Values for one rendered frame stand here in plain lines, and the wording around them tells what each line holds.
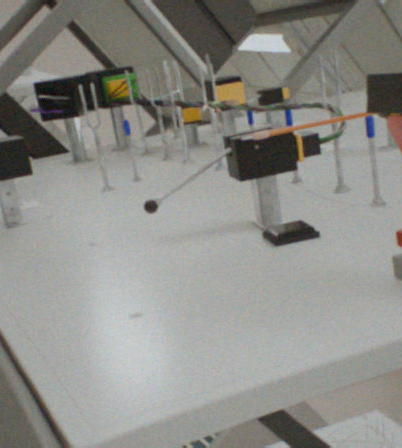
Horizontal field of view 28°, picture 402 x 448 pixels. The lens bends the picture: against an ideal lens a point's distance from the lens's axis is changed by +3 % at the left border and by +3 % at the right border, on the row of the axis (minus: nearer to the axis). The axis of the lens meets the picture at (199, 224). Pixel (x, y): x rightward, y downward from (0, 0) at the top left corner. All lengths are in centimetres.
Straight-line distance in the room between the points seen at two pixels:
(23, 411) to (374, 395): 1130
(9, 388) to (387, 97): 30
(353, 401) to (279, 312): 1101
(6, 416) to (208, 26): 143
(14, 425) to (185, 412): 9
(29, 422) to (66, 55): 818
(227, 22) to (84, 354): 139
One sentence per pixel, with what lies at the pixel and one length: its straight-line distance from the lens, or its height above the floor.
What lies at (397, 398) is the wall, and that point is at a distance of 1201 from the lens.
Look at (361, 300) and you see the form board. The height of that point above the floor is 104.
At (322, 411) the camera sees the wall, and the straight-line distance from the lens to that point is 1129.
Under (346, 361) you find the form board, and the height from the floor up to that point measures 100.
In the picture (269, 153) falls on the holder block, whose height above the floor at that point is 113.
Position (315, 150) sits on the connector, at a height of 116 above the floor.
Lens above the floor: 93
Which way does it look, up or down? 9 degrees up
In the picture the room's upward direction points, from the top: 41 degrees clockwise
